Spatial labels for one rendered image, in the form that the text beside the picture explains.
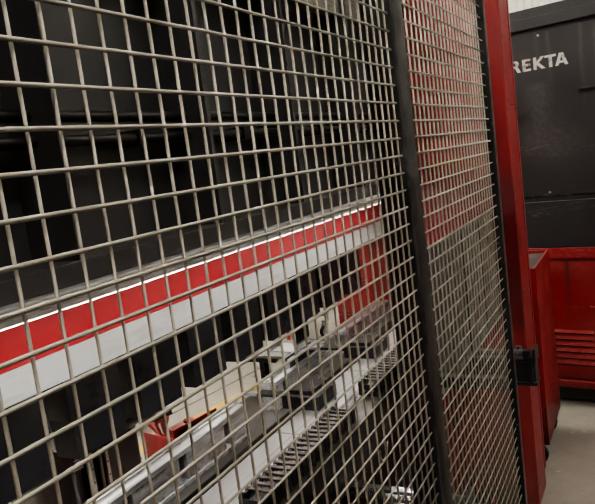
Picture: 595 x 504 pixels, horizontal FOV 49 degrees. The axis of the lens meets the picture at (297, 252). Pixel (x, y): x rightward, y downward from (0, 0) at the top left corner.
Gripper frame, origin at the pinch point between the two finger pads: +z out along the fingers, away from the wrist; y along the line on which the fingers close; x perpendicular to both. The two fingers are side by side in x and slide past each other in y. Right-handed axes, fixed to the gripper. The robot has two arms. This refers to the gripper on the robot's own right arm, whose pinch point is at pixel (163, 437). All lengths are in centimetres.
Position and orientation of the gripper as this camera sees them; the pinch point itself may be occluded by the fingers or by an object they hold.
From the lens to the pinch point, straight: 234.6
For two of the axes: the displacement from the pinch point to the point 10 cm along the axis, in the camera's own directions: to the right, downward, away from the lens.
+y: 7.3, -2.7, -6.3
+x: 6.0, -1.8, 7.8
